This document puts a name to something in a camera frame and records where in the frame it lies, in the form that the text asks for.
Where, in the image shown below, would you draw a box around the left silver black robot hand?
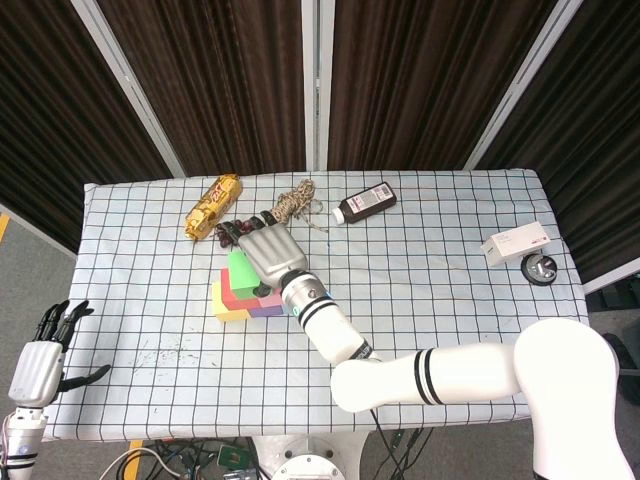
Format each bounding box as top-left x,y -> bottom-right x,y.
7,299 -> 112,407

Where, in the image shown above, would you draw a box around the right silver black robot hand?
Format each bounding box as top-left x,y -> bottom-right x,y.
222,209 -> 309,297

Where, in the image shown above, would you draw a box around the green foam cube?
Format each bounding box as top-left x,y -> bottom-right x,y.
227,250 -> 261,301

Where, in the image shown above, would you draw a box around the red foam cube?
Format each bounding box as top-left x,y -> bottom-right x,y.
220,267 -> 262,311

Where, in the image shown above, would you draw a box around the purple foam cube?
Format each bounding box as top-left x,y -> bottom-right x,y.
248,305 -> 289,320

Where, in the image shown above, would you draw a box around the yellow foam cube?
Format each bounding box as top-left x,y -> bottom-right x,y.
211,280 -> 252,325

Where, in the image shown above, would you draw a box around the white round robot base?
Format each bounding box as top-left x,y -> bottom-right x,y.
249,433 -> 372,480

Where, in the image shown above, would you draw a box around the dark red grape bunch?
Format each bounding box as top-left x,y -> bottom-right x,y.
214,219 -> 256,250

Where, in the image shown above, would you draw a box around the gold snack packet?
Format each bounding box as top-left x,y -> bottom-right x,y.
184,173 -> 243,242

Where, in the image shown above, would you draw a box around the brown bottle white cap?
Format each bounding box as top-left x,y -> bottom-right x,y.
331,181 -> 399,227

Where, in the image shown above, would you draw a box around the dark brown curtain panel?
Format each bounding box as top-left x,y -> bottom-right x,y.
327,0 -> 559,171
97,0 -> 307,176
0,0 -> 174,254
474,0 -> 640,279

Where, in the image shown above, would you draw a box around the green circuit board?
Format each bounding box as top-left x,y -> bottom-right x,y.
217,443 -> 250,470

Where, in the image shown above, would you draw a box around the white carton box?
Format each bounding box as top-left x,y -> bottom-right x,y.
480,221 -> 551,268

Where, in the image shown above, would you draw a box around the coiled braided rope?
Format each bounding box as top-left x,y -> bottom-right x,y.
269,179 -> 329,235

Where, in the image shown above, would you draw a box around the white floor cable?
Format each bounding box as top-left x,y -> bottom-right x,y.
98,446 -> 176,480

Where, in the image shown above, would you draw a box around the tangled black floor cables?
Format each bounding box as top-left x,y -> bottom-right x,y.
142,436 -> 274,480

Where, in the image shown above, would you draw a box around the white partition frame post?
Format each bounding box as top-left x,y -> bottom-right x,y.
69,0 -> 187,179
300,0 -> 335,171
463,0 -> 585,171

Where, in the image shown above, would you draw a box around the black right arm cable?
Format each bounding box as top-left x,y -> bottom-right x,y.
368,408 -> 401,466

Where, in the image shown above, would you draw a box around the black hanging cables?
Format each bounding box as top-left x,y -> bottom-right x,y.
384,427 -> 436,480

